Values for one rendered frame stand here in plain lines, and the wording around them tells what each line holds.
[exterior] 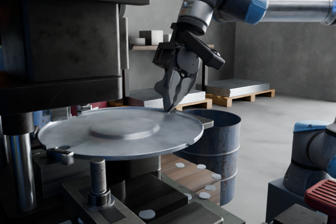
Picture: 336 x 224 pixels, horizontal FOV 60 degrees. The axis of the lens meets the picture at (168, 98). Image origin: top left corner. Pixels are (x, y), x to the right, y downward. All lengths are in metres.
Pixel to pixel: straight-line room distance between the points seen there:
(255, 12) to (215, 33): 4.86
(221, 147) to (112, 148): 1.22
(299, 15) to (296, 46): 4.41
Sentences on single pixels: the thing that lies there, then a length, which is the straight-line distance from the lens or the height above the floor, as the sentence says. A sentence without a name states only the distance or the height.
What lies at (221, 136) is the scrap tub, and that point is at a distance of 1.60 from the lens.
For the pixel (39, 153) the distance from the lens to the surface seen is 0.47.
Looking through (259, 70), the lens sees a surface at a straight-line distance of 5.71.
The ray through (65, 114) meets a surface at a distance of 0.47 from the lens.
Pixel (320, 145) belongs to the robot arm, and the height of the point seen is 0.64.
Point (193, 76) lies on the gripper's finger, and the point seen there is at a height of 0.86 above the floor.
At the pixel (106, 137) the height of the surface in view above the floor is 0.78.
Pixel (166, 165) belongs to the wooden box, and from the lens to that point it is 1.42.
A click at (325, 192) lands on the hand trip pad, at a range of 0.42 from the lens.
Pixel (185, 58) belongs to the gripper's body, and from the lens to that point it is 0.65.
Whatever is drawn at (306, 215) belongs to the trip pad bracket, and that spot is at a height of 0.71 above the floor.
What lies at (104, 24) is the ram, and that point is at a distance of 0.42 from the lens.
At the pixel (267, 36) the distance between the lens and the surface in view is 5.62.
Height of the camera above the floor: 0.94
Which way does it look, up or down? 12 degrees down
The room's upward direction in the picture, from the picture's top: straight up
